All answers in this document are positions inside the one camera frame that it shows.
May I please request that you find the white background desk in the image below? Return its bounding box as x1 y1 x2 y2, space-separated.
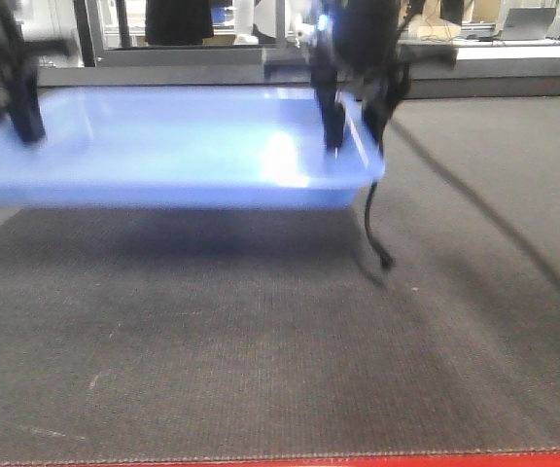
403 39 560 60

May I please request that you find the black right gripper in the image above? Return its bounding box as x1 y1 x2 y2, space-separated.
305 1 457 155

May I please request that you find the dark grey table mat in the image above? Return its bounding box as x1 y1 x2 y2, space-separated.
0 97 560 464

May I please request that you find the person in black clothes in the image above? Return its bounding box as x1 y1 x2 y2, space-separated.
145 0 214 47

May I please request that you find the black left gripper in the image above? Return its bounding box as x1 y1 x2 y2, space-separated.
0 1 74 144

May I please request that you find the blue plastic tray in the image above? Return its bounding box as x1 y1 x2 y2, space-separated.
0 86 385 209

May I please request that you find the black strap with end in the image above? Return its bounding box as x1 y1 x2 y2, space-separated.
363 179 396 269

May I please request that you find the black hanging cable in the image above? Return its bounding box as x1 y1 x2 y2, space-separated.
389 116 560 322

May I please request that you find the grey laptop on desk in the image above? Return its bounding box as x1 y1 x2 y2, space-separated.
494 7 556 41

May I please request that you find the cardboard box background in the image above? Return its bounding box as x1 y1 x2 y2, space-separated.
416 23 462 42

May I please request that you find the black metal frame rack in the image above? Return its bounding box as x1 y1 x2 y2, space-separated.
72 1 303 69

